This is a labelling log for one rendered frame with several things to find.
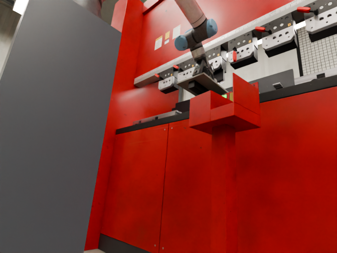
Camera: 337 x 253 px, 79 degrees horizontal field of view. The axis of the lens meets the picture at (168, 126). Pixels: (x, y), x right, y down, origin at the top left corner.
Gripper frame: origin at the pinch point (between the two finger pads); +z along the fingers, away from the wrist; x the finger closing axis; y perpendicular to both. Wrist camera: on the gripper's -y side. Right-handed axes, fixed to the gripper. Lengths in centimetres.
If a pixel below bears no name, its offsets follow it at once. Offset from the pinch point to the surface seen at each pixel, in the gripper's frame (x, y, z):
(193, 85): -1.1, -16.1, -7.6
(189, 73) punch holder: 19.0, 16.7, -12.6
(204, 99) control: -20.9, -44.5, -4.3
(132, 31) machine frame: 85, 53, -68
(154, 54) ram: 61, 40, -38
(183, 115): 14.0, -14.6, 7.6
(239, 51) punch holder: -17.0, 17.2, -13.7
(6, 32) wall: 694, 191, -327
